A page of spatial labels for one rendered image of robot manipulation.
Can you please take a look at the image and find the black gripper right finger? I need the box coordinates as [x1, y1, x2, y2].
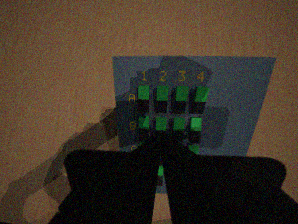
[161, 131, 287, 224]

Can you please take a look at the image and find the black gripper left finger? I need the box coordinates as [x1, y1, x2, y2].
[64, 131, 161, 224]

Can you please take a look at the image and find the blue switch panel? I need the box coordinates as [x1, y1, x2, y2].
[112, 55, 276, 157]

